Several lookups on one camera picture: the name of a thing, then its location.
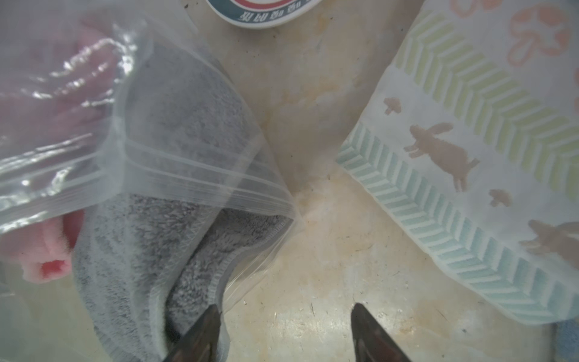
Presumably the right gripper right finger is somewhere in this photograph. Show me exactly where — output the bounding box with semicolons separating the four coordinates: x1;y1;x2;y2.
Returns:
351;303;411;362

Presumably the patterned white cloth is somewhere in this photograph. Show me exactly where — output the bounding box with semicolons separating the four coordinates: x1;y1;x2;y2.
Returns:
337;1;578;324

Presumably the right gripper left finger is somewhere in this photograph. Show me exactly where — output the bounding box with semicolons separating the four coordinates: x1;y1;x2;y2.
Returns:
163;304;221;362

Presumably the clear plastic vacuum bag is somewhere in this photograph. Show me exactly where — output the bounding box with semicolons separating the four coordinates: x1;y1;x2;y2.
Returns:
1;1;296;361

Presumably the pink fluffy towel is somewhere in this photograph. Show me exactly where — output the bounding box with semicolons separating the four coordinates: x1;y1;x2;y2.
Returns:
1;19;138;284

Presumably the grey folded towel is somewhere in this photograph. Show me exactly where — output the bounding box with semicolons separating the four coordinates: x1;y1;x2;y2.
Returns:
72;44;294;361

